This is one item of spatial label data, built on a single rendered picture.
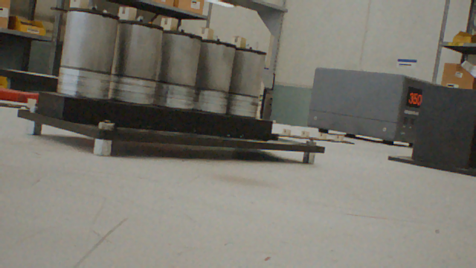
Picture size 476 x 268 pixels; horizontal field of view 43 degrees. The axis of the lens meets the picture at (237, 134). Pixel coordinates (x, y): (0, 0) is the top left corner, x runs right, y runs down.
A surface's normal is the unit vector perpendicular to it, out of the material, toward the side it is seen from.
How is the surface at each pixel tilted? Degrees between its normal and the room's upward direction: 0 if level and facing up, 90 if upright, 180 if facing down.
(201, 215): 0
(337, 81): 90
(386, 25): 90
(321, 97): 90
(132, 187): 0
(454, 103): 90
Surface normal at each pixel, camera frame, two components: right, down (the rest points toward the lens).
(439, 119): -0.59, -0.04
